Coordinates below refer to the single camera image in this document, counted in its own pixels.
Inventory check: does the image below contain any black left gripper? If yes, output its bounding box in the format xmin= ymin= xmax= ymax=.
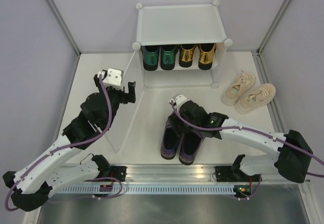
xmin=94 ymin=76 xmax=136 ymax=128

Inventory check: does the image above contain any purple loafer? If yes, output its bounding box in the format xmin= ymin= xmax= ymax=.
xmin=179 ymin=130 xmax=205 ymax=165
xmin=160 ymin=114 xmax=183 ymax=160

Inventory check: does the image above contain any green loafer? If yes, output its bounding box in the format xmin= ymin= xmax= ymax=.
xmin=141 ymin=46 xmax=160 ymax=71
xmin=160 ymin=44 xmax=178 ymax=70

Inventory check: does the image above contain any white cabinet door panel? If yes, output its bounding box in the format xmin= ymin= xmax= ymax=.
xmin=105 ymin=52 xmax=144 ymax=153

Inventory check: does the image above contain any gold pointed shoe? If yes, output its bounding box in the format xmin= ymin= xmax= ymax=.
xmin=198 ymin=43 xmax=216 ymax=70
xmin=179 ymin=44 xmax=196 ymax=68

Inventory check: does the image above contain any gold pointed shoe front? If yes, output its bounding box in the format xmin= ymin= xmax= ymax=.
xmin=198 ymin=43 xmax=216 ymax=70

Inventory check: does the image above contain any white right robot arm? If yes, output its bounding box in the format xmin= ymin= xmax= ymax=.
xmin=170 ymin=96 xmax=313 ymax=184

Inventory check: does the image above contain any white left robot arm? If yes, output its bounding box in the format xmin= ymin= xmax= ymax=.
xmin=3 ymin=80 xmax=136 ymax=212

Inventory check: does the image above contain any white plastic shoe cabinet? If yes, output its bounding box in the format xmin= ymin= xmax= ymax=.
xmin=133 ymin=0 xmax=233 ymax=88

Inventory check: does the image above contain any beige sneaker rear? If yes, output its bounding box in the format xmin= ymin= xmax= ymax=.
xmin=221 ymin=72 xmax=256 ymax=106

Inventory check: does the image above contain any beige sneaker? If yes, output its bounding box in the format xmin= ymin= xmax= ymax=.
xmin=221 ymin=72 xmax=256 ymax=106
xmin=234 ymin=83 xmax=276 ymax=114

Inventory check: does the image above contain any beige sneaker front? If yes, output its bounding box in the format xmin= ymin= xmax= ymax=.
xmin=234 ymin=83 xmax=276 ymax=114

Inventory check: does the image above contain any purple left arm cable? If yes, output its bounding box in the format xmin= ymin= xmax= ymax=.
xmin=5 ymin=76 xmax=114 ymax=211

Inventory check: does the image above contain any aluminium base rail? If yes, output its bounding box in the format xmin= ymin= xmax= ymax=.
xmin=34 ymin=163 xmax=311 ymax=184

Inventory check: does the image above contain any white slotted cable duct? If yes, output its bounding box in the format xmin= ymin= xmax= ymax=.
xmin=59 ymin=184 xmax=235 ymax=195

